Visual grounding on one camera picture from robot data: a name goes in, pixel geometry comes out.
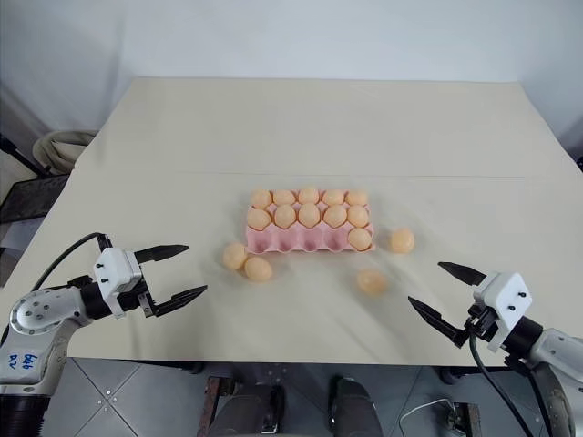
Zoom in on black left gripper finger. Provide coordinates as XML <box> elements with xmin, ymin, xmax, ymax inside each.
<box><xmin>153</xmin><ymin>285</ymin><xmax>210</xmax><ymax>319</ymax></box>
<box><xmin>134</xmin><ymin>244</ymin><xmax>190</xmax><ymax>266</ymax></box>

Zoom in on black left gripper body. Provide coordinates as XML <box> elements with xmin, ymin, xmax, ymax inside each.
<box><xmin>118</xmin><ymin>261</ymin><xmax>159</xmax><ymax>319</ymax></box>

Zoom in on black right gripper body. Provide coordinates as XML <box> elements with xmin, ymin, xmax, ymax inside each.
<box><xmin>462</xmin><ymin>304</ymin><xmax>501</xmax><ymax>346</ymax></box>

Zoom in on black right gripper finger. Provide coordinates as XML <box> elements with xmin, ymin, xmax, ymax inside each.
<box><xmin>406</xmin><ymin>295</ymin><xmax>466</xmax><ymax>351</ymax></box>
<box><xmin>436</xmin><ymin>260</ymin><xmax>488</xmax><ymax>288</ymax></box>

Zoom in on pink egg tray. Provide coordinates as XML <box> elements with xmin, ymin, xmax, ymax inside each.
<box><xmin>245</xmin><ymin>189</ymin><xmax>377</xmax><ymax>255</ymax></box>

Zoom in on dark rounded shape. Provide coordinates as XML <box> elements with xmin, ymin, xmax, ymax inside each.
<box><xmin>327</xmin><ymin>374</ymin><xmax>380</xmax><ymax>437</ymax></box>

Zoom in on black tripod stand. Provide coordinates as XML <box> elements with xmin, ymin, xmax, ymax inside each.
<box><xmin>0</xmin><ymin>133</ymin><xmax>52</xmax><ymax>178</ymax></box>

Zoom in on beige table cloth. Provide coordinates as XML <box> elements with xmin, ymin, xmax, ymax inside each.
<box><xmin>0</xmin><ymin>76</ymin><xmax>583</xmax><ymax>369</ymax></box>

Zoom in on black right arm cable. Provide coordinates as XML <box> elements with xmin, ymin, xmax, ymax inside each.
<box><xmin>467</xmin><ymin>334</ymin><xmax>550</xmax><ymax>437</ymax></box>

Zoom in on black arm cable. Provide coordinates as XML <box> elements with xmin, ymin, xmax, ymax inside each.
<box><xmin>32</xmin><ymin>231</ymin><xmax>114</xmax><ymax>295</ymax></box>
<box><xmin>467</xmin><ymin>334</ymin><xmax>550</xmax><ymax>437</ymax></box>

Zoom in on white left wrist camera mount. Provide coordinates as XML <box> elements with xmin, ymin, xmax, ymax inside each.
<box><xmin>92</xmin><ymin>247</ymin><xmax>143</xmax><ymax>319</ymax></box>

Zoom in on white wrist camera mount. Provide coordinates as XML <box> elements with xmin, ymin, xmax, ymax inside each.
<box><xmin>473</xmin><ymin>271</ymin><xmax>535</xmax><ymax>353</ymax></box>
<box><xmin>92</xmin><ymin>247</ymin><xmax>143</xmax><ymax>319</ymax></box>

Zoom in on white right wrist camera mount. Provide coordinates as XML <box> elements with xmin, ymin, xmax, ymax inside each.
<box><xmin>473</xmin><ymin>271</ymin><xmax>535</xmax><ymax>353</ymax></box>

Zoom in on thin white cable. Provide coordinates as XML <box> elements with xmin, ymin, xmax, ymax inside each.
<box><xmin>398</xmin><ymin>398</ymin><xmax>453</xmax><ymax>432</ymax></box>

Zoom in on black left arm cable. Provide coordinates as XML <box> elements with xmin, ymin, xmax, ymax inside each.
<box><xmin>32</xmin><ymin>231</ymin><xmax>114</xmax><ymax>295</ymax></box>

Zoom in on rusty brown metal frame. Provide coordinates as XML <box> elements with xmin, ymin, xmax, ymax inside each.
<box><xmin>198</xmin><ymin>375</ymin><xmax>220</xmax><ymax>437</ymax></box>
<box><xmin>446</xmin><ymin>401</ymin><xmax>483</xmax><ymax>437</ymax></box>

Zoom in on beige coiled hose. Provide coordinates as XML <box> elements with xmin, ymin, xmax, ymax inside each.
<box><xmin>33</xmin><ymin>129</ymin><xmax>97</xmax><ymax>177</ymax></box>

